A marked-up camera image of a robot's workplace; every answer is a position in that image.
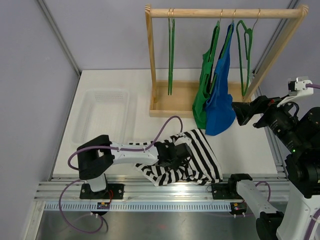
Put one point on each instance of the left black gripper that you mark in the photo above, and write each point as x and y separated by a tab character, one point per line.
175	165

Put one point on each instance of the wooden clothes rack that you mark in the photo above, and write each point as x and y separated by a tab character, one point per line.
162	105

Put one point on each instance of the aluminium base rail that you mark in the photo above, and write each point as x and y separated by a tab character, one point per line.
140	190

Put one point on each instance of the empty green hanger front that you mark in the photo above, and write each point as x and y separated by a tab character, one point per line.
172	22

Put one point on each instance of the green hanger of striped top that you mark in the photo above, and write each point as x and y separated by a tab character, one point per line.
248	42

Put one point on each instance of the green tank top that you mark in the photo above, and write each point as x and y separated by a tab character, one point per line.
202	95

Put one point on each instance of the blue tank top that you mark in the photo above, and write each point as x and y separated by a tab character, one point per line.
219	112

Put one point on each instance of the striped black white tank top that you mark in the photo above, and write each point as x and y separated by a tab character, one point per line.
202	169

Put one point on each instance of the white plastic basket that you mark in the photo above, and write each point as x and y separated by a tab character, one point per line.
102	112

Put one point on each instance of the empty green hanger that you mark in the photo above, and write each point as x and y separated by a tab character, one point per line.
172	22
169	56

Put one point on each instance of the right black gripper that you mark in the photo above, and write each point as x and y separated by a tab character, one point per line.
245	111

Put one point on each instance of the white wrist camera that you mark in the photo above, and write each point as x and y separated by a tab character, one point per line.
297	89
182	139

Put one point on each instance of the green hanger of blue top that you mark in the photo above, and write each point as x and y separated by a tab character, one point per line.
224	56

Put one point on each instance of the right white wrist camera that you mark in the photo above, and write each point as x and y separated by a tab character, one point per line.
297	89

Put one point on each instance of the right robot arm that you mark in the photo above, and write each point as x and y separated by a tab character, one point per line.
302	139

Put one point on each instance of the empty green hanger back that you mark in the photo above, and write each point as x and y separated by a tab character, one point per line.
169	56

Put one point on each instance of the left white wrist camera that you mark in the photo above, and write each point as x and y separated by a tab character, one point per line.
182	139

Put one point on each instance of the white slotted cable duct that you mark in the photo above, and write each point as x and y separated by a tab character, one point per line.
141	206

